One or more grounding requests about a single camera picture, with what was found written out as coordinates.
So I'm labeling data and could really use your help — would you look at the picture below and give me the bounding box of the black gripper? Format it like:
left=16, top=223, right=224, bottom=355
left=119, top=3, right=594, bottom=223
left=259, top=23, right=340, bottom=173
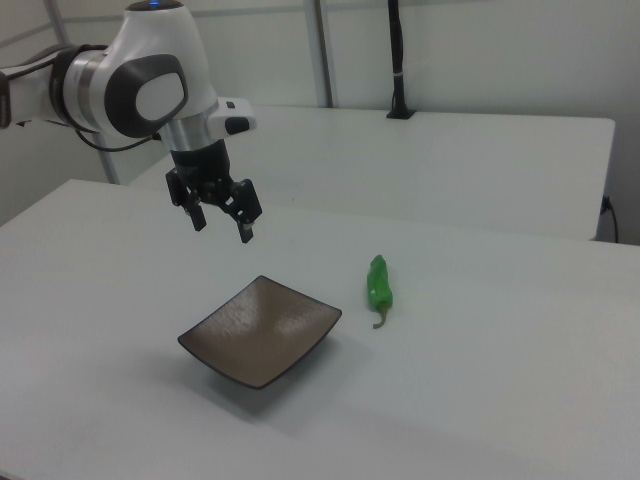
left=165, top=139, right=264, bottom=245

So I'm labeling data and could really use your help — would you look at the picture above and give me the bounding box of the green chili pepper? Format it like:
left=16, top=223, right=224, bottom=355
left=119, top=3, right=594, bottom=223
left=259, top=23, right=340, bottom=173
left=365, top=253, right=395, bottom=331

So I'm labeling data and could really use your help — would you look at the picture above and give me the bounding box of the square brown ceramic plate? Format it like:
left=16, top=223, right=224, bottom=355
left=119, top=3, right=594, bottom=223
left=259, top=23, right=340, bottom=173
left=176, top=274, right=344, bottom=391

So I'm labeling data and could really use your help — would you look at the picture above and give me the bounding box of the black wall power cable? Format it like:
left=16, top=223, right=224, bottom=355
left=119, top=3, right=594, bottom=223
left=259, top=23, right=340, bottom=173
left=601, top=194, right=620, bottom=245

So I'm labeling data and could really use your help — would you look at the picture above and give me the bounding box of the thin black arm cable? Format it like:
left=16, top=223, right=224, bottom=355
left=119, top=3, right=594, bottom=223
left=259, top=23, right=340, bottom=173
left=73, top=128, right=162, bottom=153

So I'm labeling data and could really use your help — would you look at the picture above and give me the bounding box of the black pole with base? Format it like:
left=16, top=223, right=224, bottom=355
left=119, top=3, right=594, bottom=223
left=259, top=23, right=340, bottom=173
left=385, top=0, right=417, bottom=121

